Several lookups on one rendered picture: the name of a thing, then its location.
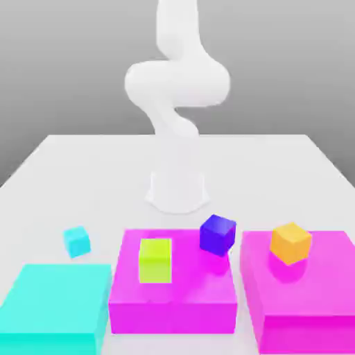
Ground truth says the small yellow-green cube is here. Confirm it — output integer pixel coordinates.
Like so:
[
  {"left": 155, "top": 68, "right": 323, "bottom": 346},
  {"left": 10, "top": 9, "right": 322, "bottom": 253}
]
[{"left": 139, "top": 237, "right": 173, "bottom": 284}]

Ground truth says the small orange cube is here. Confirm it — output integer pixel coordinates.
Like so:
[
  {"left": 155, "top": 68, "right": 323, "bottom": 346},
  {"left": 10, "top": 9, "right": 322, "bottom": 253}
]
[{"left": 269, "top": 221, "right": 313, "bottom": 266}]

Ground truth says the large magenta box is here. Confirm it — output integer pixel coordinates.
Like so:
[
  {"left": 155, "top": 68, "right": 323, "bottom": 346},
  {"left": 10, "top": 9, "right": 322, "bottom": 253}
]
[
  {"left": 107, "top": 228, "right": 239, "bottom": 336},
  {"left": 239, "top": 230, "right": 355, "bottom": 355}
]

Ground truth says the small cyan cube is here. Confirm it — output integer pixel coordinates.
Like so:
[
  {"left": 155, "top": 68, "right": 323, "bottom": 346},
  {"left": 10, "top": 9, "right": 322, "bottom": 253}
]
[{"left": 62, "top": 225, "right": 92, "bottom": 259}]

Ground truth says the small blue cube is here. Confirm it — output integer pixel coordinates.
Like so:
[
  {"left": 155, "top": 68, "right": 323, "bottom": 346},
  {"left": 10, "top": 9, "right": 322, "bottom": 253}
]
[{"left": 198, "top": 214, "right": 237, "bottom": 258}]

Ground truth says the large cyan box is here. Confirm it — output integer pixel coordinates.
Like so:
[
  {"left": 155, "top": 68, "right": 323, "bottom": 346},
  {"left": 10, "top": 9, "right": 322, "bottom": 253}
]
[{"left": 0, "top": 263, "right": 113, "bottom": 355}]

